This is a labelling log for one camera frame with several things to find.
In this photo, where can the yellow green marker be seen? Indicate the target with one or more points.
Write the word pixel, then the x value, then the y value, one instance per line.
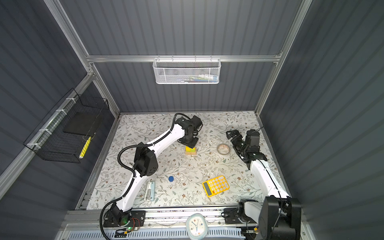
pixel 85 148

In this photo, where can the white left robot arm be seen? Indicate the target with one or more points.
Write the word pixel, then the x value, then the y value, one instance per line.
pixel 183 130

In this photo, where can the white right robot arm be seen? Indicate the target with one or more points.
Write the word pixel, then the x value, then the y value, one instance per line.
pixel 279 215

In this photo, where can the clear tape roll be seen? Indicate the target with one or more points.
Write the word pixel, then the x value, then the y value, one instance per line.
pixel 223 149

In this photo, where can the yellow calculator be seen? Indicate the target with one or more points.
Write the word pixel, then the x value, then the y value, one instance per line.
pixel 215 186

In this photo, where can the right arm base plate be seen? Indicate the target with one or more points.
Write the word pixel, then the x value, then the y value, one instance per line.
pixel 234 216

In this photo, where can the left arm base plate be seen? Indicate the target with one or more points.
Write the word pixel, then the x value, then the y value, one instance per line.
pixel 126 220

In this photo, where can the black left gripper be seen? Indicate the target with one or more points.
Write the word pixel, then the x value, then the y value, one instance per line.
pixel 191 145

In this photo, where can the white analog clock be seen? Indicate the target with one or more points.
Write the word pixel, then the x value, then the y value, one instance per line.
pixel 197 227

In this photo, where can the long yellow block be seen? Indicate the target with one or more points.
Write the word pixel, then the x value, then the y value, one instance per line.
pixel 190 150

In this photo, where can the white stapler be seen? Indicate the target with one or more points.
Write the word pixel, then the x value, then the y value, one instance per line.
pixel 150 191

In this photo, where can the natural wood block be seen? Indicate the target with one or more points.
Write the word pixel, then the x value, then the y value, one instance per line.
pixel 190 153

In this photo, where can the white wire basket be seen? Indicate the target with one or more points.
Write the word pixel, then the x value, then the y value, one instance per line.
pixel 193 72

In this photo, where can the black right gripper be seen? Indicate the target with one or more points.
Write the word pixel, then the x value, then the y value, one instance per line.
pixel 236 132

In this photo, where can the black wire basket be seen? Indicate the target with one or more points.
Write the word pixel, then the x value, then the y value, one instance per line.
pixel 62 137

